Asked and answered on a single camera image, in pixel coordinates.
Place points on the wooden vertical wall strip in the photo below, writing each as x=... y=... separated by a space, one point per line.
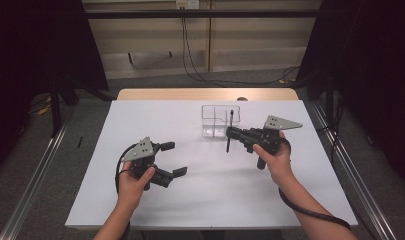
x=209 y=40

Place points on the white wall socket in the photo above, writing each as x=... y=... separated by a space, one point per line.
x=187 y=4

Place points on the person's right hand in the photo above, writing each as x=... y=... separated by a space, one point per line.
x=280 y=165

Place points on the person's left hand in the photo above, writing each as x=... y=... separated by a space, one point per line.
x=131 y=190

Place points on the black metal stand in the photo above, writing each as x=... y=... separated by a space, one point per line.
x=55 y=113

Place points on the wooden table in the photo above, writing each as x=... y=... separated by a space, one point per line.
x=190 y=94

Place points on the aluminium floor rail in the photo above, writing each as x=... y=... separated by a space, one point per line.
x=33 y=186
x=356 y=186

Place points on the small black wall peg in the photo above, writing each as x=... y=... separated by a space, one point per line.
x=130 y=58

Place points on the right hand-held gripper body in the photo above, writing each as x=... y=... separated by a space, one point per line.
x=266 y=136

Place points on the white table mat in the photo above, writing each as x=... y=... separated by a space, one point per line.
x=203 y=200

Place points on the black curtain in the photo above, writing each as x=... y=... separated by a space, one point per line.
x=33 y=50
x=373 y=66

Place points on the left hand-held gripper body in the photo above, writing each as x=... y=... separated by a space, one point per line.
x=140 y=151

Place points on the black pen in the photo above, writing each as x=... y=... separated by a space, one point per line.
x=228 y=147

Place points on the clear acrylic organizer box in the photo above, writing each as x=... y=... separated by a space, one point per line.
x=211 y=131

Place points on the black horizontal metal bar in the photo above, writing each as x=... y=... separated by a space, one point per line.
x=223 y=13

